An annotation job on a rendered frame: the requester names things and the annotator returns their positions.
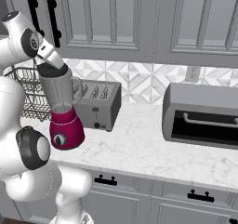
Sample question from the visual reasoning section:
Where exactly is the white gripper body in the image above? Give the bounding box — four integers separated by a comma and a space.
36, 46, 66, 70

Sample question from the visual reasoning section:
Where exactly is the black blender lid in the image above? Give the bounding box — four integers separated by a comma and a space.
36, 61, 70, 79

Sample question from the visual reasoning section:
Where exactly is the grey blender with crimson base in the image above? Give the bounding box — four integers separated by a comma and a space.
38, 70, 86, 152

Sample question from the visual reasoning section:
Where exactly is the grey four-slot toaster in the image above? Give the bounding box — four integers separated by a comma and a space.
72, 78, 123, 133

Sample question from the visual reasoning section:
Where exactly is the grey drawer front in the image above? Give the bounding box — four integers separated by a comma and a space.
159, 180, 238, 212
87, 169, 153, 198

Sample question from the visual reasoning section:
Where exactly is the grey toaster oven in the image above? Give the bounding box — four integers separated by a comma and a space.
162, 82, 238, 151

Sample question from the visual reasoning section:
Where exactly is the grey base cupboard door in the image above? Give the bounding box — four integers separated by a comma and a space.
154, 201, 238, 224
81, 189, 152, 224

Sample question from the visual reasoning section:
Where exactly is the black wall cupboard handle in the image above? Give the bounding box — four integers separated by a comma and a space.
45, 0, 62, 48
25, 0, 45, 37

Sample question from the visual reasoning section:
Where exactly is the dark wire dish rack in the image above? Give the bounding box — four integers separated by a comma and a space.
3, 59, 52, 122

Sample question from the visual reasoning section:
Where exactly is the black drawer handle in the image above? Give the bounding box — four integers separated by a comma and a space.
93, 174, 118, 187
187, 189, 216, 204

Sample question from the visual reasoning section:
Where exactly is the white wall outlet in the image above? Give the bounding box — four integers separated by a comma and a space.
185, 65, 202, 84

